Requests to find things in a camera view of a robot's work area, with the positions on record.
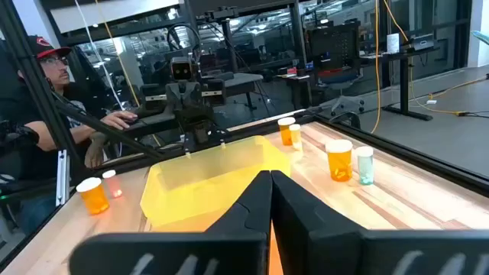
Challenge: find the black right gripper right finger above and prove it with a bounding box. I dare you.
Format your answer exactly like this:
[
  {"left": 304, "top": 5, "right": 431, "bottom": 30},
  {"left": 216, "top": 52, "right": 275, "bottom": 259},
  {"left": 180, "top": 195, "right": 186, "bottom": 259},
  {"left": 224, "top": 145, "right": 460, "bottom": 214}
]
[{"left": 271, "top": 170, "right": 489, "bottom": 275}]

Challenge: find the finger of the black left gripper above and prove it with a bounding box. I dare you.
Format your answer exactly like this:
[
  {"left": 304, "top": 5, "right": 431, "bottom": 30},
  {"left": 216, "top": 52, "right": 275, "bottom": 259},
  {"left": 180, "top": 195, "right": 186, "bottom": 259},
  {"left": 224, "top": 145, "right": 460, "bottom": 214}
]
[
  {"left": 169, "top": 88, "right": 187, "bottom": 115},
  {"left": 186, "top": 87, "right": 203, "bottom": 115}
]

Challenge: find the black pegboard panel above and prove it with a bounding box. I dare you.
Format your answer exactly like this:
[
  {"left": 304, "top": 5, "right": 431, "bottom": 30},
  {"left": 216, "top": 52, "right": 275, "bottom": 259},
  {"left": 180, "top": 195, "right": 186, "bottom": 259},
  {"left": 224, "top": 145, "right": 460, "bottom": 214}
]
[{"left": 307, "top": 22, "right": 362, "bottom": 72}]

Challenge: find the black standing desk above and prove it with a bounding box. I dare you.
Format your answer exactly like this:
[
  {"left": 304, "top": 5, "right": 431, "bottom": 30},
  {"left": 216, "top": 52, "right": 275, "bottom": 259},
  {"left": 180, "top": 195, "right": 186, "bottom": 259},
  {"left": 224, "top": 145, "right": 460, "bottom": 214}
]
[{"left": 361, "top": 32, "right": 444, "bottom": 122}]

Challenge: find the yellow extension cable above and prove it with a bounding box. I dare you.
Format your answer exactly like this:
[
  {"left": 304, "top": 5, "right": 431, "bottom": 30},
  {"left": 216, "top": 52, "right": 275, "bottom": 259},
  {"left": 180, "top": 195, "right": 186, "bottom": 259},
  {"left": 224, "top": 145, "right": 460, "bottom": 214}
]
[{"left": 370, "top": 0, "right": 489, "bottom": 134}]

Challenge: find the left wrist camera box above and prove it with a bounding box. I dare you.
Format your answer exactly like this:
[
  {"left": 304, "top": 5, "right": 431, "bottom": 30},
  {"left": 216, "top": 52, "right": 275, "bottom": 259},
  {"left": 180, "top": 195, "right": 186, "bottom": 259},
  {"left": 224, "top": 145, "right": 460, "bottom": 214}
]
[{"left": 170, "top": 56, "right": 194, "bottom": 82}]

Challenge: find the silver aluminium bracket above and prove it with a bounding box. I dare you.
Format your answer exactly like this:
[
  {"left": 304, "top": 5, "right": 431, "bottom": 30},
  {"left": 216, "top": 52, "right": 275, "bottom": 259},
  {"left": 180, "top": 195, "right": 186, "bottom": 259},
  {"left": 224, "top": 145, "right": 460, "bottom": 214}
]
[{"left": 56, "top": 149, "right": 71, "bottom": 207}]

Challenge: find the grey background table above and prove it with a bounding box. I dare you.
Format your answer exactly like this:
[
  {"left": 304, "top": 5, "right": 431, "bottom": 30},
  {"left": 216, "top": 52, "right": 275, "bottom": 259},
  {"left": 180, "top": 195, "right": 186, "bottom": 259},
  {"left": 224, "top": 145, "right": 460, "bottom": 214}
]
[{"left": 223, "top": 71, "right": 265, "bottom": 112}]

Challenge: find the black red baseball cap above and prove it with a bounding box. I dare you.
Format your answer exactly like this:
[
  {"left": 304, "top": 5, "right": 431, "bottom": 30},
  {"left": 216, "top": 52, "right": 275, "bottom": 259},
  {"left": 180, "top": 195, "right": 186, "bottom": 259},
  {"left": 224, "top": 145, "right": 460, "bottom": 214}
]
[{"left": 28, "top": 34, "right": 73, "bottom": 59}]

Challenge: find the person's hand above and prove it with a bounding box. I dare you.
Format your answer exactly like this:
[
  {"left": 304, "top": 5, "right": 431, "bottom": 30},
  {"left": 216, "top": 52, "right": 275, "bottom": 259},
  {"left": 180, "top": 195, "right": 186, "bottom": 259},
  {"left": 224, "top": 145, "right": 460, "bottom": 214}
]
[{"left": 99, "top": 110, "right": 138, "bottom": 131}]

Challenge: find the small yellow pill bottle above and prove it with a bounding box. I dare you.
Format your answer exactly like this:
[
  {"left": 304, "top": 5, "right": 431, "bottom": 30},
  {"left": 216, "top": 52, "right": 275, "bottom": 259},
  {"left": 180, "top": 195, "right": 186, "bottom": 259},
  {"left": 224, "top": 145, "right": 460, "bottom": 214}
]
[{"left": 289, "top": 124, "right": 303, "bottom": 150}]

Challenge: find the yellow translucent plastic bin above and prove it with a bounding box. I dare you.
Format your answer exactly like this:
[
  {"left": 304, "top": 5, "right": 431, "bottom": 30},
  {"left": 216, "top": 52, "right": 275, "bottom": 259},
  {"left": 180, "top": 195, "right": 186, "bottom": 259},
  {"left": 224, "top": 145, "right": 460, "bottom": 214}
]
[{"left": 139, "top": 135, "right": 292, "bottom": 230}]

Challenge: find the person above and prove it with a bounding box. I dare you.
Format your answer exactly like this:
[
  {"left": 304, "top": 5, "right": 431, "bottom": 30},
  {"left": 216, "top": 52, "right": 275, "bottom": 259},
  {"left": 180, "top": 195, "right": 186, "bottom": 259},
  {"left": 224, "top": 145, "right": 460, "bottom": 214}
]
[{"left": 0, "top": 34, "right": 139, "bottom": 236}]

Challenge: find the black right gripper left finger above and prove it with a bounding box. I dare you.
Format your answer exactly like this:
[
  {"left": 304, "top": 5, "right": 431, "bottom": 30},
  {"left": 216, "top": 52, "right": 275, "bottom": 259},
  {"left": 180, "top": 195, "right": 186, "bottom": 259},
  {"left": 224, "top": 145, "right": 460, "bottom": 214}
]
[{"left": 68, "top": 170, "right": 274, "bottom": 275}]

